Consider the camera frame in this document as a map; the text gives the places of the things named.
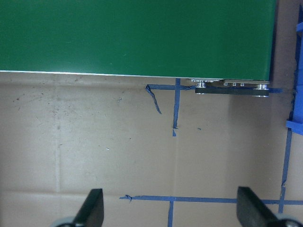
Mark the green conveyor belt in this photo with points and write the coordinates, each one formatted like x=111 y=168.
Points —
x=223 y=45

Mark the blue right plastic bin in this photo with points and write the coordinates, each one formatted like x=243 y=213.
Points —
x=295 y=123

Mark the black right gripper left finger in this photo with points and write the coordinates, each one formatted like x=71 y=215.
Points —
x=91 y=213

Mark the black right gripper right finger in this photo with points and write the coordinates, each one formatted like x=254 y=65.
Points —
x=251 y=211

